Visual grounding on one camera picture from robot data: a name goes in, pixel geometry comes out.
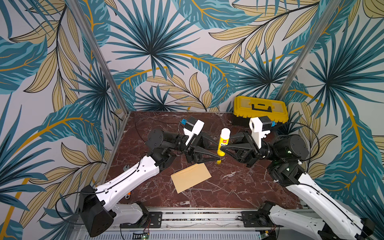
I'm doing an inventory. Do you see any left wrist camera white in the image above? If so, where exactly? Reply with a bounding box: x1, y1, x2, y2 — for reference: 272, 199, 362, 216
181, 117, 205, 147

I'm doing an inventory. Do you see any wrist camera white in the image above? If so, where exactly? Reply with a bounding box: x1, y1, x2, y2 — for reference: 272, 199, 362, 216
249, 116, 276, 149
181, 117, 205, 147

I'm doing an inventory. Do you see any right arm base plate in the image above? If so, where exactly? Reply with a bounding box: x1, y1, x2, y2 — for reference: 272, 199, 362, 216
240, 211, 279, 229

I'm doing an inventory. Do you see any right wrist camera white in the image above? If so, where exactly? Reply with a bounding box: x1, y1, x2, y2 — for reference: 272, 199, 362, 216
249, 116, 276, 149

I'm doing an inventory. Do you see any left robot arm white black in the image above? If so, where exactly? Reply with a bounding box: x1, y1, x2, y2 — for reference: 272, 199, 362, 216
79, 129, 220, 238

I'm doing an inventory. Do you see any manila paper envelope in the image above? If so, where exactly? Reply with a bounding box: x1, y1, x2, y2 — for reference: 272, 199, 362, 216
171, 163, 212, 194

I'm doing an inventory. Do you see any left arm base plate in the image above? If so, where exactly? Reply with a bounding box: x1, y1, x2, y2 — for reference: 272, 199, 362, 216
120, 212, 163, 229

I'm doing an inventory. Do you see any yellow black toolbox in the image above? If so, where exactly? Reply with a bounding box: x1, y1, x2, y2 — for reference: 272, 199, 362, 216
232, 96, 289, 127

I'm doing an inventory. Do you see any left corner aluminium post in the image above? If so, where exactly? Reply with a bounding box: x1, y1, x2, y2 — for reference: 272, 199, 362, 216
68, 0, 130, 117

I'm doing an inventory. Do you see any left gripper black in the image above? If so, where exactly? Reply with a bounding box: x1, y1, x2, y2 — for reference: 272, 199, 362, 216
169, 129, 225, 165

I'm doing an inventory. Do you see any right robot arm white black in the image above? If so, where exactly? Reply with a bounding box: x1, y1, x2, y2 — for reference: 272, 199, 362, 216
221, 133, 375, 240

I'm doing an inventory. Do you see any corner aluminium post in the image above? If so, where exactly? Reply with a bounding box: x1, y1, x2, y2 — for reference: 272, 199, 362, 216
68, 0, 130, 117
274, 1, 342, 101

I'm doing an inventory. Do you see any aluminium front rail frame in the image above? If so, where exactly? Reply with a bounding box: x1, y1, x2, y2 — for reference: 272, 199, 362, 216
71, 207, 325, 240

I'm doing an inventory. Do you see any right corner aluminium post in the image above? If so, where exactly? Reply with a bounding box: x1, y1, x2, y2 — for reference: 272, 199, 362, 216
274, 1, 342, 101

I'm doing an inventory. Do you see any orange handled wrench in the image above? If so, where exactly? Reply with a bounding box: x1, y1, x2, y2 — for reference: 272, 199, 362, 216
125, 192, 131, 200

